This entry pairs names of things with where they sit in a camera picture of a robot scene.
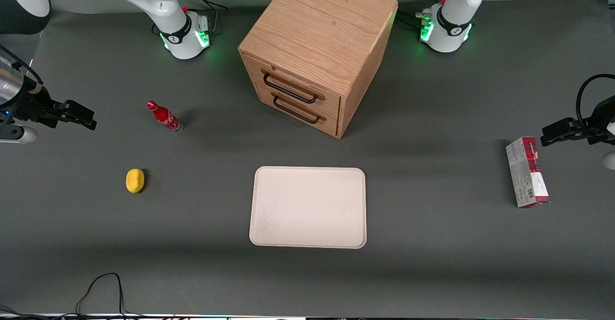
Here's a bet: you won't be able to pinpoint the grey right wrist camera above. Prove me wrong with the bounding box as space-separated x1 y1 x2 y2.
0 125 38 144

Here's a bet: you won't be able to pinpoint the black left arm base cables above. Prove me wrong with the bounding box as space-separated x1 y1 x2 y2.
396 0 450 30

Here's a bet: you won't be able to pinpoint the wooden drawer cabinet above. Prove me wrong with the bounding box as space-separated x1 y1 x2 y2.
238 0 399 139

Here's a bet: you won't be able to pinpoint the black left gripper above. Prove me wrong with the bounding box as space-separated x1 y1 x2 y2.
540 95 615 147

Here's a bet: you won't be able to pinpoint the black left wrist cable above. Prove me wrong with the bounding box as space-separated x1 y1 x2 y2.
576 74 615 129

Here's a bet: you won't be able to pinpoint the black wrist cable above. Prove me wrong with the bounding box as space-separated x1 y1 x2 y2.
0 45 45 93
576 74 615 129

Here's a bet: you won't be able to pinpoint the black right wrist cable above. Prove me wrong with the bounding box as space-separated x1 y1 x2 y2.
0 45 45 93

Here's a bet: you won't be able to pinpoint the black metal drawer handle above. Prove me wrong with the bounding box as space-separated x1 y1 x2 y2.
272 93 328 124
262 70 327 104

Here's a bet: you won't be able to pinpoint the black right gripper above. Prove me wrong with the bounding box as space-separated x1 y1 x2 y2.
22 86 98 131

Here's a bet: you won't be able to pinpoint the cream plastic tray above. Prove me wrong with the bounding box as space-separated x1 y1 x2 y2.
249 166 367 249

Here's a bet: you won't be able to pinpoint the yellow lemon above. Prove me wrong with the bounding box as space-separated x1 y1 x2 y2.
126 168 145 194

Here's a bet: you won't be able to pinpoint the wooden drawer front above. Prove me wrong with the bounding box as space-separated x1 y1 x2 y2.
242 53 343 119
250 87 341 138

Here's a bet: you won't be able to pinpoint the grey and red carton box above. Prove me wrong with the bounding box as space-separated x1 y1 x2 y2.
505 136 551 209

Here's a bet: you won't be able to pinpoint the red coke bottle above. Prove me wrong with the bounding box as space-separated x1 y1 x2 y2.
147 100 184 134

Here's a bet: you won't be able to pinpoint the black looped table cable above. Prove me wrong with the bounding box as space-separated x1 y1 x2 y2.
0 272 202 320

